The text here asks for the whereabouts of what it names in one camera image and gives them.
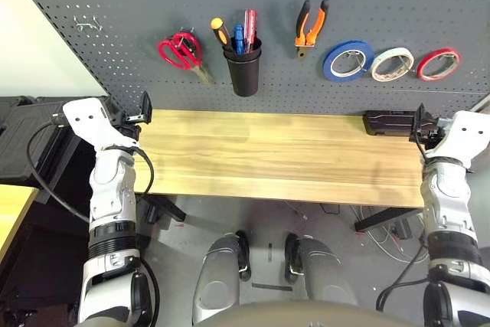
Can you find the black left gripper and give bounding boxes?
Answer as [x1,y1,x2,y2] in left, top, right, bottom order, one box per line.
[103,91,153,140]

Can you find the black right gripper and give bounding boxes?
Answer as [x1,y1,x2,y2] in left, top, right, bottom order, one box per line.
[409,103,449,150]

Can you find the white tape roll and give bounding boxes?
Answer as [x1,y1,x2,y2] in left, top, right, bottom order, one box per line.
[370,47,415,83]

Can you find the orange black screwdriver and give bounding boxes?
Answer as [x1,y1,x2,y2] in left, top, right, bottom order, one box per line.
[210,17,234,52]

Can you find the orange black pliers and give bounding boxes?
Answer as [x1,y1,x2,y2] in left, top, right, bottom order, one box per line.
[293,0,330,60]

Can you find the black tool case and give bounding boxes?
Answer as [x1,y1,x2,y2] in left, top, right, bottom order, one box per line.
[362,110,420,137]

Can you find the red tape roll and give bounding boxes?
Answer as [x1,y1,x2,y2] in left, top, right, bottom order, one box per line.
[416,47,462,82]

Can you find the silver double prong hook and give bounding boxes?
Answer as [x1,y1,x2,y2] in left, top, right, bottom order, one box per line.
[74,15,103,33]

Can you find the black metal table leg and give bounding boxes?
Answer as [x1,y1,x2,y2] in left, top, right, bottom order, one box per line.
[141,195,188,223]
[354,207,422,232]

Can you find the black plastic cup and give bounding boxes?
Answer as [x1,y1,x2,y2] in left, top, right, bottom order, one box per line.
[223,37,263,97]

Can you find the blue tape roll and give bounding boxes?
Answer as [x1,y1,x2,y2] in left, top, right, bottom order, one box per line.
[322,39,375,83]

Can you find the black power adapter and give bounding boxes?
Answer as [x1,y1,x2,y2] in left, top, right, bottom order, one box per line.
[396,218,413,240]

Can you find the black ribbed storage case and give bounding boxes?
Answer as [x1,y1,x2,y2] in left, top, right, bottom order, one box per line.
[0,95,112,179]

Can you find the yellow wooden side table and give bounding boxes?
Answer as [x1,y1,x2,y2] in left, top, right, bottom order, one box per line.
[0,184,40,261]

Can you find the silver robot right leg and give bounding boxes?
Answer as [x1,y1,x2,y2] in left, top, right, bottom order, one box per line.
[296,237,359,305]

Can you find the silver robot leg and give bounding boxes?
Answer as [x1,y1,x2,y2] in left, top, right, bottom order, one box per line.
[296,237,359,305]
[191,235,242,324]

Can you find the black robot right foot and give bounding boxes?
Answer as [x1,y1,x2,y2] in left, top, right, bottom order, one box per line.
[283,233,303,286]

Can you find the silver robot left leg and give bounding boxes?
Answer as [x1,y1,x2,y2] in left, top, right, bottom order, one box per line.
[191,235,242,324]

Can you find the long black floor tape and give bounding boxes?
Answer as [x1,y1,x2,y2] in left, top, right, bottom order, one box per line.
[251,283,294,292]

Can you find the grey robot torso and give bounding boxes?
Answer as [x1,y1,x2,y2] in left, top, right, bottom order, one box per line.
[191,299,422,327]

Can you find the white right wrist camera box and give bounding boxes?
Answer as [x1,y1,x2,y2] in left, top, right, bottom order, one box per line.
[423,110,490,169]

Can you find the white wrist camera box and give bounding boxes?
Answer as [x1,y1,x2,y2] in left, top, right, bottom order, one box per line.
[60,96,139,151]
[423,110,490,169]

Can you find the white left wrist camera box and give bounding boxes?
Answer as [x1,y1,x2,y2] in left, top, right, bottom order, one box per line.
[60,96,139,151]

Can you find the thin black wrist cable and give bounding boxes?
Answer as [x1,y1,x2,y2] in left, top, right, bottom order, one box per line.
[103,146,155,200]

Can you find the black handled scissors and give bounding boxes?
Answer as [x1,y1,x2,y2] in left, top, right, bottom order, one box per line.
[174,30,214,86]

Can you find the blue handled screwdriver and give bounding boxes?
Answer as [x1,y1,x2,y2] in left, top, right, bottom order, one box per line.
[233,23,245,54]

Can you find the white floor cables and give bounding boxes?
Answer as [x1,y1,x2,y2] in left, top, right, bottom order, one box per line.
[359,206,430,265]

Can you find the thick black camera cable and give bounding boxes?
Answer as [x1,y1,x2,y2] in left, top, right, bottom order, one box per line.
[25,118,93,224]

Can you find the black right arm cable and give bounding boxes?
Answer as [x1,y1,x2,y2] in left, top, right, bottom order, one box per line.
[375,242,433,312]

